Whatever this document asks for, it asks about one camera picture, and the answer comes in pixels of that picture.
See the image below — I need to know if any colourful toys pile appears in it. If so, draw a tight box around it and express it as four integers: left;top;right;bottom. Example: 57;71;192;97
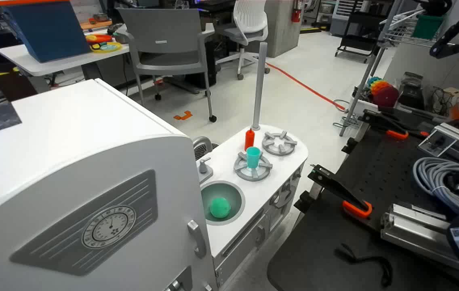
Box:
83;33;122;54

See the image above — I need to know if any white office chair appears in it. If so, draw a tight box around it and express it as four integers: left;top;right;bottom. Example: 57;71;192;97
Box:
214;0;271;81

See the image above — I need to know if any red fire extinguisher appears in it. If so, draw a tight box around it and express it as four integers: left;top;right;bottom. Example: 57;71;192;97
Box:
289;0;303;25

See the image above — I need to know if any orange floor cable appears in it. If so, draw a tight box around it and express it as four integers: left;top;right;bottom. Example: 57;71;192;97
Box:
264;62;347;114

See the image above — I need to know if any silver toy faucet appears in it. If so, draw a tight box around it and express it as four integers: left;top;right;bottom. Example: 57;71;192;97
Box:
190;136;219;162

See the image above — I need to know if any rainbow coloured toy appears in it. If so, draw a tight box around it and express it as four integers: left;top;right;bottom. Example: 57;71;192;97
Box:
366;76;400;110

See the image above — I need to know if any grey vertical pole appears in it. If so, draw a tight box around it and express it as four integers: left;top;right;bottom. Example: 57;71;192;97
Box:
250;41;269;133

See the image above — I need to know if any blue box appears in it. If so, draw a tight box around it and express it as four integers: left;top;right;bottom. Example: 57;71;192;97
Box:
1;0;91;63

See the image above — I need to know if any black cart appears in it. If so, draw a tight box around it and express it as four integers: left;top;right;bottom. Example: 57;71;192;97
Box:
334;0;397;59

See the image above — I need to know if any teal plastic cup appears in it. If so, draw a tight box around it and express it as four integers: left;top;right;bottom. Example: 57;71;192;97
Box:
243;146;263;172

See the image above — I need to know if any aluminium extrusion rail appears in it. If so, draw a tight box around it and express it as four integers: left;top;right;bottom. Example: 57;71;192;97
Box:
377;201;459;282
418;122;459;167

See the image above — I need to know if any green ball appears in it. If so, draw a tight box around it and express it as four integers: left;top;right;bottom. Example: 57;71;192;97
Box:
206;194;230;220

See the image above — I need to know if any white table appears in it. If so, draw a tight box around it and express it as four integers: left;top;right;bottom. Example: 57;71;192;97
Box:
0;29;133;78

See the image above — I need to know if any white wire rack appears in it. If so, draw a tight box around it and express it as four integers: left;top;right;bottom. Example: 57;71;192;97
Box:
377;7;421;50

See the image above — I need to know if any grey chair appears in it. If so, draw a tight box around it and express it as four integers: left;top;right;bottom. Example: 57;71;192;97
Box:
116;7;217;125

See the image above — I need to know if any orange plastic cylinder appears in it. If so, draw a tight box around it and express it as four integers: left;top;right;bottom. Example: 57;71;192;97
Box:
242;128;256;152

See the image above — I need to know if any green box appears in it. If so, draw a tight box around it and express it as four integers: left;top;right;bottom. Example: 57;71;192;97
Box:
411;13;445;41

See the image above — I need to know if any coiled grey cable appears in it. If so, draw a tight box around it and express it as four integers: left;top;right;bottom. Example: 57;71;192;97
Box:
411;156;459;215

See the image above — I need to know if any black orange clamp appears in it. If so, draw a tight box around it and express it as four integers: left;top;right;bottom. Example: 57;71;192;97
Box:
356;109;429;143
306;164;374;222

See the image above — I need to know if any small orange floor object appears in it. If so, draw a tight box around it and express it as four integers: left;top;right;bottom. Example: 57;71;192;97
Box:
172;109;193;122

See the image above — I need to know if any grey faucet knob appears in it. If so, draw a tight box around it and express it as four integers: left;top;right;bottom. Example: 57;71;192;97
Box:
195;159;213;183

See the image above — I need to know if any black loose cable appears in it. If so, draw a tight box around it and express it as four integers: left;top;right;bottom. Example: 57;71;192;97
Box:
334;244;394;288

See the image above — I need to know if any metal tripod stand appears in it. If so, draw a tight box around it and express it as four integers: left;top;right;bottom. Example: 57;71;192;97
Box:
339;46;387;138

